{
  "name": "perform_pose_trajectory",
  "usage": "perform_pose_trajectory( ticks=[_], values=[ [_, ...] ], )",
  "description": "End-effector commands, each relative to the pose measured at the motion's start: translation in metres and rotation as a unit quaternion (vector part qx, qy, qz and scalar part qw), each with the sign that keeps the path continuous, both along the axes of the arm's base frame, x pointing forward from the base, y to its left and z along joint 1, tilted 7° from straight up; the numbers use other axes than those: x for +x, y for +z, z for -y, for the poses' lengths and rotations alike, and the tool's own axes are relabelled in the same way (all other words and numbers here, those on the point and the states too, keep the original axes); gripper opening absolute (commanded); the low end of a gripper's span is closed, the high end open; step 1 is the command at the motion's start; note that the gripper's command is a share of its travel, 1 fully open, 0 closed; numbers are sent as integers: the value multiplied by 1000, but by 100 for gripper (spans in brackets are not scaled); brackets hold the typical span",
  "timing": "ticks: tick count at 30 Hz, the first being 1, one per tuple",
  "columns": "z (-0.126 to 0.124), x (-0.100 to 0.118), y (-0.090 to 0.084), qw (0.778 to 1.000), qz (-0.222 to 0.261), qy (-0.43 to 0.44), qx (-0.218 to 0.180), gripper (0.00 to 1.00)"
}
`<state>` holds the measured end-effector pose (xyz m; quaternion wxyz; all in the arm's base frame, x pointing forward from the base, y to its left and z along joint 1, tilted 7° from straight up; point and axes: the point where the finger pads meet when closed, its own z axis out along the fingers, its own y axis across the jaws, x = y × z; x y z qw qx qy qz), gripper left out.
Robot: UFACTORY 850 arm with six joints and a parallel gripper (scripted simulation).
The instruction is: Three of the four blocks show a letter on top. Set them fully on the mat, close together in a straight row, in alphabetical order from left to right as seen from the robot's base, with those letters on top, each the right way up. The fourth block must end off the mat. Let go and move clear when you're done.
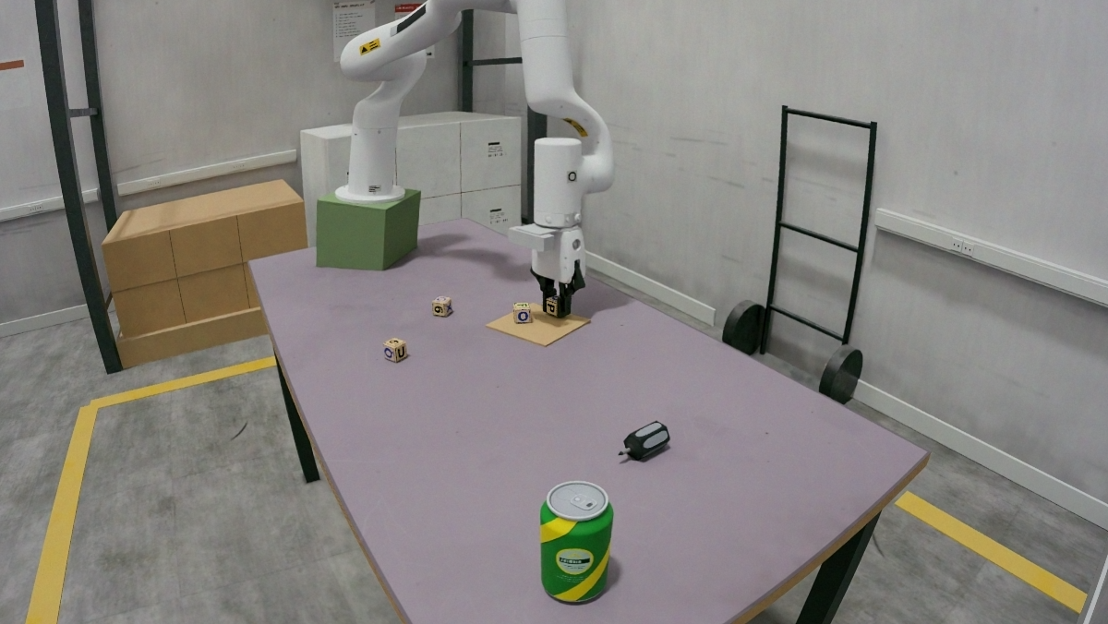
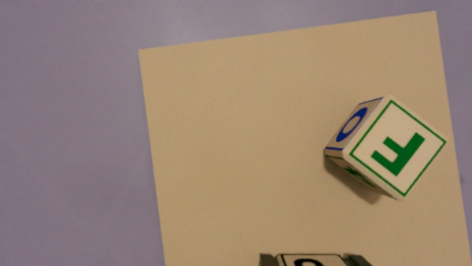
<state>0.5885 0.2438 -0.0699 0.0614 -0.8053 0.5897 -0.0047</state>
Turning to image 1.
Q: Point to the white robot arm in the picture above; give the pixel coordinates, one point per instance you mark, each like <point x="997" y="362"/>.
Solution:
<point x="562" y="174"/>

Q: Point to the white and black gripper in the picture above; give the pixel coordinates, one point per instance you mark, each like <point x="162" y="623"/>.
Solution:
<point x="565" y="263"/>

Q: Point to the green drink can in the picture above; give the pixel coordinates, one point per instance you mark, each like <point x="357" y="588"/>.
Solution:
<point x="575" y="535"/>

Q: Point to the tan square mat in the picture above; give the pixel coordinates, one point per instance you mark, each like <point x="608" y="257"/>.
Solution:
<point x="544" y="328"/>

